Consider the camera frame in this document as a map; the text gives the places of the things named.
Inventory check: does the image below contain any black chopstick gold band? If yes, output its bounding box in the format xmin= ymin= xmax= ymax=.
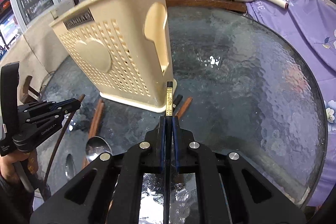
xmin=163 ymin=81 xmax=173 ymax=224

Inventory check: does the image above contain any white water dispenser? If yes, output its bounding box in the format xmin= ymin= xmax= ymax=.
xmin=51 ymin=0 xmax=84 ymax=19

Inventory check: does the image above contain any steel spoon with brown handle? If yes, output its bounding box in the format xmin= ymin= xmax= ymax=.
xmin=85 ymin=136 xmax=112 ymax=162

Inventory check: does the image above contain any purple floral cloth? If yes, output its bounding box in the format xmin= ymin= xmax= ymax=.
xmin=245 ymin=0 xmax=335 ymax=207

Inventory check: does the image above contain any person's left hand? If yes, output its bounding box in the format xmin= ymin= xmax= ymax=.
xmin=1 ymin=150 xmax=39 ymax=184

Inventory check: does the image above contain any wooden chair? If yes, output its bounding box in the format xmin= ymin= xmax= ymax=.
xmin=19 ymin=75 xmax=40 ymax=104

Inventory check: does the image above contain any round glass table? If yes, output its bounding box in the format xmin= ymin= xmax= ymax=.
xmin=35 ymin=6 xmax=329 ymax=224

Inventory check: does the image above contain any cream plastic utensil holder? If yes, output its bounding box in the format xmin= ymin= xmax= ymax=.
xmin=51 ymin=0 xmax=174 ymax=113

